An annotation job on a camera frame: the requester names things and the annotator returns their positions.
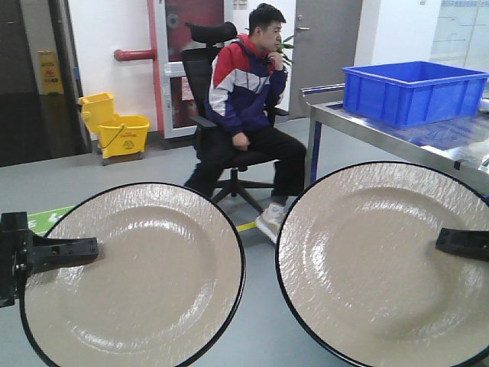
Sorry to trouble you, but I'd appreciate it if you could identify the green potted plant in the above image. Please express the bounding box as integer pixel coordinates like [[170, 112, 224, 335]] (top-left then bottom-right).
[[277, 35, 294, 66]]

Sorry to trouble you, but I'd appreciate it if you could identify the beige plate black rim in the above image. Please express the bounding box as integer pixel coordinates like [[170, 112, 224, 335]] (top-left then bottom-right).
[[276, 161, 488, 366], [20, 183, 245, 366]]

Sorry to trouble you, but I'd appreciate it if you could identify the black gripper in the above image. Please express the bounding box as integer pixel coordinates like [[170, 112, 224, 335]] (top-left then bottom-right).
[[1, 212, 99, 307]]

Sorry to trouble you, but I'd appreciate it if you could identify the black office chair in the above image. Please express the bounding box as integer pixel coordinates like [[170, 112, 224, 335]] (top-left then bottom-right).
[[180, 21, 290, 215]]

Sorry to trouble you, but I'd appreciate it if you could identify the blue plastic crate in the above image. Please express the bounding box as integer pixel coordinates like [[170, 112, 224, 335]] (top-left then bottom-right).
[[342, 61, 488, 128]]

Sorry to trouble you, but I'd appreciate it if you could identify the stainless steel table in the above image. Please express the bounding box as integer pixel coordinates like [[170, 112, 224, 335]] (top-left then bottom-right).
[[300, 83, 488, 196]]

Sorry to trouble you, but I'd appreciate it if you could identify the yellow wet floor sign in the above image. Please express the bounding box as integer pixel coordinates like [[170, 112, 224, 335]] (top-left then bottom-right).
[[37, 50, 64, 95]]

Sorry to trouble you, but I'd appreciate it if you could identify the red pipe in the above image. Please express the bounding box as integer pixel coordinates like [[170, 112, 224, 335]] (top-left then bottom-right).
[[113, 0, 159, 131]]

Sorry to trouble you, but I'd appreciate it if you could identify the yellow mop bucket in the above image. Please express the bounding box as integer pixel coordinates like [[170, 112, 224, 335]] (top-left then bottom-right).
[[78, 92, 151, 166]]

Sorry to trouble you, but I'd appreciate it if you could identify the seated man in jacket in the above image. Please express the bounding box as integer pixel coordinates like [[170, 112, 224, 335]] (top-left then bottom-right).
[[183, 2, 307, 245]]

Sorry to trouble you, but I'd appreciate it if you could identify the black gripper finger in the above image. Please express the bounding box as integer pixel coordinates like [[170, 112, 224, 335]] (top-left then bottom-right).
[[436, 228, 488, 261]]

